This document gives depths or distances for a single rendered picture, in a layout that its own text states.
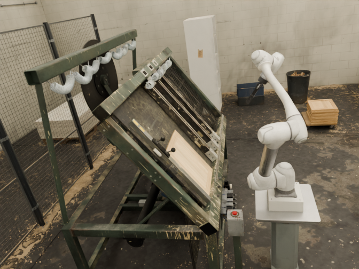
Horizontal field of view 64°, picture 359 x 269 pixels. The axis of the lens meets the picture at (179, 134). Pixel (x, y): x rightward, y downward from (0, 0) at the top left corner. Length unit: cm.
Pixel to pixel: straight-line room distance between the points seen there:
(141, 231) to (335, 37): 652
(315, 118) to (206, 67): 242
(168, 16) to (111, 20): 152
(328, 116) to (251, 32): 304
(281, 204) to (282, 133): 80
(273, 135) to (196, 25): 456
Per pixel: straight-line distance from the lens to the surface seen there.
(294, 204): 264
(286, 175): 254
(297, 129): 207
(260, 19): 761
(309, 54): 786
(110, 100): 215
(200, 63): 640
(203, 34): 629
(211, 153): 305
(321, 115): 564
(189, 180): 244
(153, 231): 255
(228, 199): 277
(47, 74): 227
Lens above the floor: 249
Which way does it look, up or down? 25 degrees down
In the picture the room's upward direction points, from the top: 9 degrees counter-clockwise
